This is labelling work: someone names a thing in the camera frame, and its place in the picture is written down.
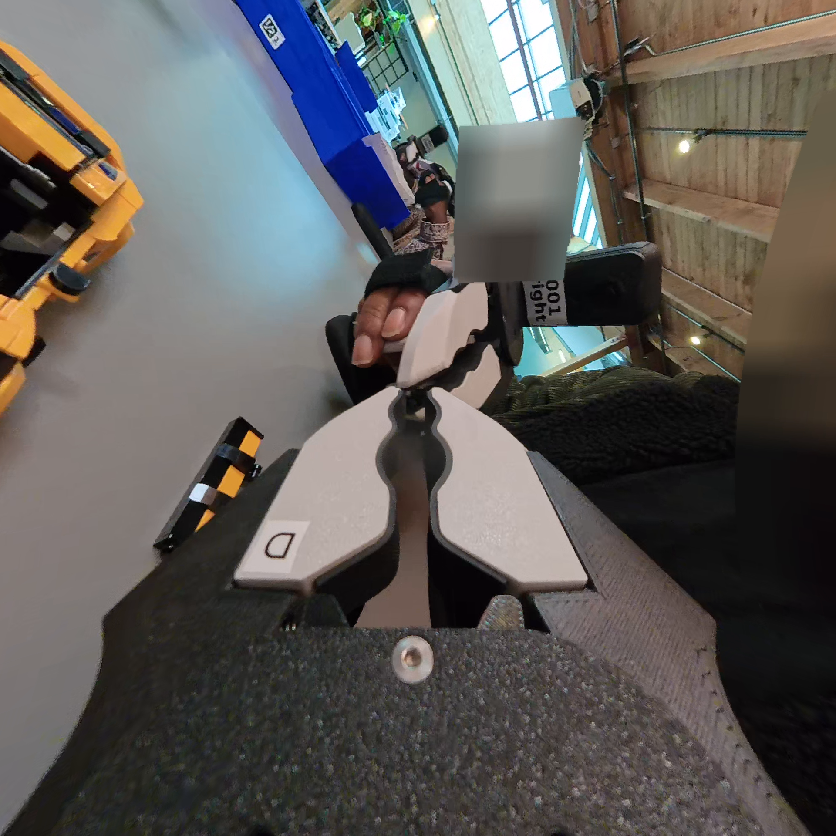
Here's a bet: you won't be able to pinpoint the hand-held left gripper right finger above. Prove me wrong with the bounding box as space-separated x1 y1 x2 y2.
428 387 589 618

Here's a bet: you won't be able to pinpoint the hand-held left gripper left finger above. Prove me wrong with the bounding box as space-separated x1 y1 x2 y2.
234 385 404 624

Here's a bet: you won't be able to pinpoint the yellow lego car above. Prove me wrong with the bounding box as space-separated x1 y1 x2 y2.
0 40 145 417

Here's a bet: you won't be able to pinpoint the stacked blue plastic bins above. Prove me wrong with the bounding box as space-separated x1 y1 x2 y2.
235 0 414 231

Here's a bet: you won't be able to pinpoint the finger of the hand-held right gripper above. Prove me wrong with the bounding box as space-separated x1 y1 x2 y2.
395 284 491 389
449 340 504 409

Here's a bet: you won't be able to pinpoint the white ceiling device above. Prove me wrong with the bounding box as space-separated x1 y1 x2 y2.
550 73 610 126

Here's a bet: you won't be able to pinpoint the green potted plant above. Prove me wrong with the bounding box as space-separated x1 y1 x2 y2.
356 0 410 48

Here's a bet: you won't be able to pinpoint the person's right hand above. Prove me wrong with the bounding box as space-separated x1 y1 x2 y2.
351 287 428 367

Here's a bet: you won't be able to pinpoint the person's dark clothing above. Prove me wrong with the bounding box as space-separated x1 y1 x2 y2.
509 375 836 836

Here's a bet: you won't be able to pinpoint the white packing paper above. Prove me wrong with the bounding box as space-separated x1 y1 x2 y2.
362 134 416 206

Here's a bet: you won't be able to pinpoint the black and yellow lego strip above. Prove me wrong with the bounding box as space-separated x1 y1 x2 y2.
153 417 265 553

